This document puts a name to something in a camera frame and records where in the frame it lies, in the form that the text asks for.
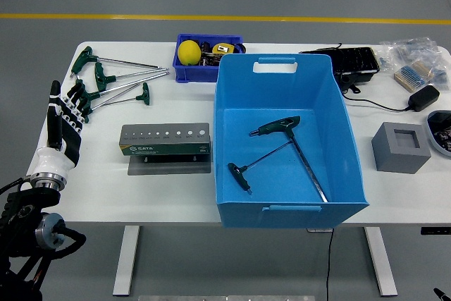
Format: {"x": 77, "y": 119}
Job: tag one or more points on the grey block with square recess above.
{"x": 398, "y": 160}

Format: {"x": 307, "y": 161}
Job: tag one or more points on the dark metal hardware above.
{"x": 209, "y": 58}

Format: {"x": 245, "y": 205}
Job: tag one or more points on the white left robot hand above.
{"x": 68, "y": 139}

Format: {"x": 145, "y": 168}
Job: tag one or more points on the clear plastic parts bag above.
{"x": 442, "y": 75}
{"x": 412, "y": 49}

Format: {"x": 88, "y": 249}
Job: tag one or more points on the black plastic tray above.
{"x": 356, "y": 61}

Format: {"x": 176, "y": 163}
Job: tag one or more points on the black power adapter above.
{"x": 424, "y": 98}

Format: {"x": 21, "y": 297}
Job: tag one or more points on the yellow ball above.
{"x": 189, "y": 52}

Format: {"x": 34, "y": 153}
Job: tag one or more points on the metal hex wrench stand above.
{"x": 165, "y": 149}

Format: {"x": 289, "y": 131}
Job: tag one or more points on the large blue plastic box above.
{"x": 267, "y": 181}

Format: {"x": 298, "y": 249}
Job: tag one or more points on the black tape roll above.
{"x": 240, "y": 48}

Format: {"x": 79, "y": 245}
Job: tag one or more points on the black table control panel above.
{"x": 435, "y": 230}

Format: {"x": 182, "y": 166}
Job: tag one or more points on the yellow floor tape line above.
{"x": 282, "y": 19}

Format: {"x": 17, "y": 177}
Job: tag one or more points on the grey bowl with parts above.
{"x": 430, "y": 132}

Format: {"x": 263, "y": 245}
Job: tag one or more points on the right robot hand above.
{"x": 443, "y": 295}

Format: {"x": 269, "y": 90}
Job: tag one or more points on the white table leg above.
{"x": 126, "y": 262}
{"x": 380, "y": 262}

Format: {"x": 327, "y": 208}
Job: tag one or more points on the small blue parts bin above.
{"x": 197, "y": 72}

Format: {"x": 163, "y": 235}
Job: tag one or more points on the yellow tape measure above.
{"x": 223, "y": 48}

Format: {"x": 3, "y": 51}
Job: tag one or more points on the tan resistor strip bundle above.
{"x": 414, "y": 76}

